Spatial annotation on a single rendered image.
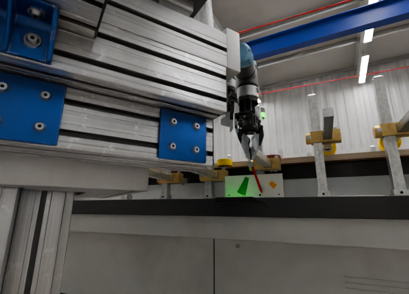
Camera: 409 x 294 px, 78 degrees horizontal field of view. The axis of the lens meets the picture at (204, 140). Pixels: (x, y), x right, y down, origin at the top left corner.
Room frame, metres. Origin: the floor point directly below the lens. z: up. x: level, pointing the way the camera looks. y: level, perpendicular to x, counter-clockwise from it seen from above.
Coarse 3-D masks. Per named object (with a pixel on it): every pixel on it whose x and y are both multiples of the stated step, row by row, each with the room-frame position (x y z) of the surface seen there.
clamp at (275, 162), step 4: (252, 160) 1.14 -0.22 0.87; (272, 160) 1.08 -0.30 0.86; (276, 160) 1.07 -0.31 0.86; (280, 160) 1.11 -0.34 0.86; (256, 164) 1.11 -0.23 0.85; (272, 164) 1.08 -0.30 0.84; (276, 164) 1.07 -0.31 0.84; (280, 164) 1.10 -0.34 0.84; (256, 168) 1.11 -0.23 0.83; (260, 168) 1.10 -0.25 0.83; (264, 168) 1.10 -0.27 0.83; (268, 168) 1.09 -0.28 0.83; (272, 168) 1.08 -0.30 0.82; (276, 168) 1.07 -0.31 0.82; (280, 168) 1.09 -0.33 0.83
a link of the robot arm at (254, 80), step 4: (256, 64) 0.81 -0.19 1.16; (256, 68) 0.80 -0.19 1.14; (256, 72) 0.79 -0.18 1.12; (252, 76) 0.77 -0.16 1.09; (256, 76) 0.80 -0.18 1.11; (240, 80) 0.80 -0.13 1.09; (244, 80) 0.79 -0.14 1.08; (248, 80) 0.78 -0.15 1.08; (252, 80) 0.79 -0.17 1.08; (256, 80) 0.80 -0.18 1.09; (240, 84) 0.80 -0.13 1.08; (244, 84) 0.79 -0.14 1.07; (248, 84) 0.79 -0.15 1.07; (252, 84) 0.79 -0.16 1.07; (256, 84) 0.80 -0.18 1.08
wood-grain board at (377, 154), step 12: (312, 156) 1.17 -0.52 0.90; (324, 156) 1.15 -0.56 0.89; (336, 156) 1.13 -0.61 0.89; (348, 156) 1.11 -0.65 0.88; (360, 156) 1.09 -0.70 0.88; (372, 156) 1.07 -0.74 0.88; (384, 156) 1.06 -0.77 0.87; (408, 156) 1.05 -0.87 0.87; (216, 168) 1.39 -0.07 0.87; (228, 168) 1.39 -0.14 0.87
